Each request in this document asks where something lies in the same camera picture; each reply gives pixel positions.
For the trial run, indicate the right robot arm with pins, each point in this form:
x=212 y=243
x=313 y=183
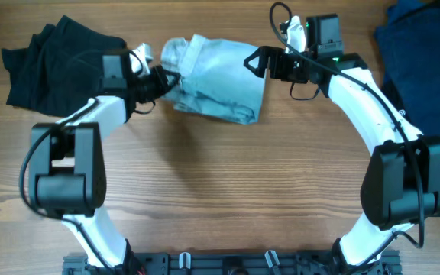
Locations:
x=401 y=187

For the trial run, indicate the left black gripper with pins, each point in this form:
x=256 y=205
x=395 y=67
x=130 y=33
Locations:
x=157 y=74

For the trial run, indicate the dark navy denim garment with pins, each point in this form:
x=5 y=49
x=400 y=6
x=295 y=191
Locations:
x=409 y=43

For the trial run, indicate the folded black garment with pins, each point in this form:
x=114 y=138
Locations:
x=59 y=70

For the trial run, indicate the light blue denim shorts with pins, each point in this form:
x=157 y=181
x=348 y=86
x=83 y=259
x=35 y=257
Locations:
x=213 y=78

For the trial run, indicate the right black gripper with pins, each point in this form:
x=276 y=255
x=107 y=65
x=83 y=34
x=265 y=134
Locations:
x=277 y=54

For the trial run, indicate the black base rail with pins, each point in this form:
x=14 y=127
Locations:
x=299 y=263

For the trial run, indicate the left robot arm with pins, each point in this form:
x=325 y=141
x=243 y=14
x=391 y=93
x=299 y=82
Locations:
x=63 y=174

